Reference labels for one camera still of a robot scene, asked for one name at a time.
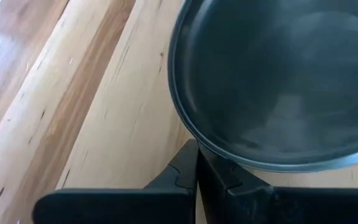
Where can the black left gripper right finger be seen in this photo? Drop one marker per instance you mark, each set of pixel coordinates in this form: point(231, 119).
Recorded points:
point(291, 207)

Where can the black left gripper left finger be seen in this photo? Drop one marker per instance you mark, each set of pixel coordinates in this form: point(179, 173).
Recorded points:
point(120, 207)

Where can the blue-labelled tin can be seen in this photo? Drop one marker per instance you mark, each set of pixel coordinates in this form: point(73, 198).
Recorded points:
point(275, 77)

